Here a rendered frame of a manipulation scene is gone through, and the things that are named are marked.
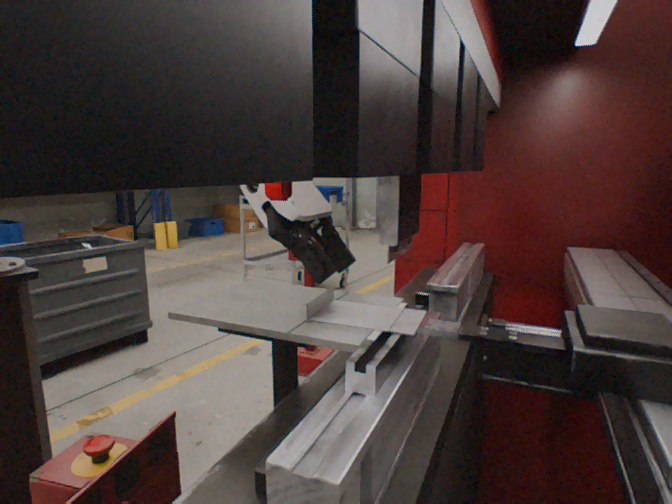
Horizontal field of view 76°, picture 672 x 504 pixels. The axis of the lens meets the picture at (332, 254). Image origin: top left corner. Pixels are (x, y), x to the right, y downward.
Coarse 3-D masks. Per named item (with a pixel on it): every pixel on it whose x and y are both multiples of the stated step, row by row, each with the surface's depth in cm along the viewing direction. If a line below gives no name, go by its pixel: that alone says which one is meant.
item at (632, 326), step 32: (576, 320) 46; (608, 320) 42; (640, 320) 42; (544, 352) 44; (576, 352) 39; (608, 352) 38; (640, 352) 38; (576, 384) 39; (608, 384) 38; (640, 384) 37
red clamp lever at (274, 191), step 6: (264, 186) 38; (270, 186) 37; (276, 186) 37; (282, 186) 37; (288, 186) 38; (270, 192) 38; (276, 192) 37; (282, 192) 37; (288, 192) 38; (270, 198) 38; (276, 198) 38; (282, 198) 37
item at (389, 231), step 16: (400, 176) 45; (416, 176) 51; (384, 192) 45; (400, 192) 45; (416, 192) 51; (384, 208) 45; (400, 208) 46; (416, 208) 52; (384, 224) 46; (400, 224) 46; (416, 224) 53; (384, 240) 46; (400, 240) 47
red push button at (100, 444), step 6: (96, 438) 61; (102, 438) 60; (108, 438) 61; (84, 444) 60; (90, 444) 59; (96, 444) 59; (102, 444) 59; (108, 444) 60; (114, 444) 60; (84, 450) 59; (90, 450) 58; (96, 450) 58; (102, 450) 59; (108, 450) 59; (90, 456) 58; (96, 456) 59; (102, 456) 60; (108, 456) 60; (96, 462) 59; (102, 462) 60
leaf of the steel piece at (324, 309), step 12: (312, 300) 53; (324, 300) 57; (336, 300) 60; (312, 312) 53; (324, 312) 55; (336, 312) 55; (348, 312) 55; (360, 312) 55; (372, 312) 55; (384, 312) 55; (396, 312) 55; (336, 324) 51; (348, 324) 50; (360, 324) 50; (372, 324) 50; (384, 324) 50
